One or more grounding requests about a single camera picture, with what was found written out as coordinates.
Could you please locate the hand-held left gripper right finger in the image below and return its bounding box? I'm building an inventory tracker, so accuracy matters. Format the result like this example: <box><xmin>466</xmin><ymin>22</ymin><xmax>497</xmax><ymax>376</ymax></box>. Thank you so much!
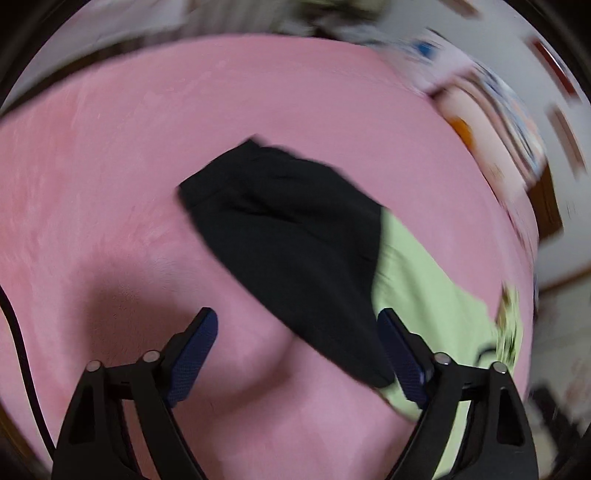
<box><xmin>376</xmin><ymin>308</ymin><xmax>540</xmax><ymax>480</ymax></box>

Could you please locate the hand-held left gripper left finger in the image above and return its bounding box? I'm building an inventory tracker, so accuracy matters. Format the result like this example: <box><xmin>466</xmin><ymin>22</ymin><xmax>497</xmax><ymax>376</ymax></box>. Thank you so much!
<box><xmin>51</xmin><ymin>307</ymin><xmax>219</xmax><ymax>480</ymax></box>

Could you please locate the pink bed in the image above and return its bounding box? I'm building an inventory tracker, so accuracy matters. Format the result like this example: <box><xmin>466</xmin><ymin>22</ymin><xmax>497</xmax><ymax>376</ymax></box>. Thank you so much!
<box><xmin>0</xmin><ymin>34</ymin><xmax>541</xmax><ymax>480</ymax></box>

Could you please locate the pink pillow with orange print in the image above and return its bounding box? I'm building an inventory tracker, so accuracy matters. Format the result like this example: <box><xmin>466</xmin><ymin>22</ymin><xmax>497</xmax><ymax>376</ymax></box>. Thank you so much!
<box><xmin>434</xmin><ymin>88</ymin><xmax>527</xmax><ymax>199</ymax></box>

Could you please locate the black garment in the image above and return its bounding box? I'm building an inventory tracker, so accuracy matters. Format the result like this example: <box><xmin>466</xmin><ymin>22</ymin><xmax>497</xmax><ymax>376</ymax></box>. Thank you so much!
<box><xmin>178</xmin><ymin>136</ymin><xmax>398</xmax><ymax>388</ymax></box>

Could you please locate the brown wooden headboard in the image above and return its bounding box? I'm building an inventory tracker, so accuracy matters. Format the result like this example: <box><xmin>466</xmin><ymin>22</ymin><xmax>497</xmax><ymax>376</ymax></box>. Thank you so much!
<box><xmin>526</xmin><ymin>161</ymin><xmax>567</xmax><ymax>241</ymax></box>

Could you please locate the black cable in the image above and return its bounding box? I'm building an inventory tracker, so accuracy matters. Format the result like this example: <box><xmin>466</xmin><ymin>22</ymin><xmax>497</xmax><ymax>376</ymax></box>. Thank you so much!
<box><xmin>0</xmin><ymin>284</ymin><xmax>58</xmax><ymax>455</ymax></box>

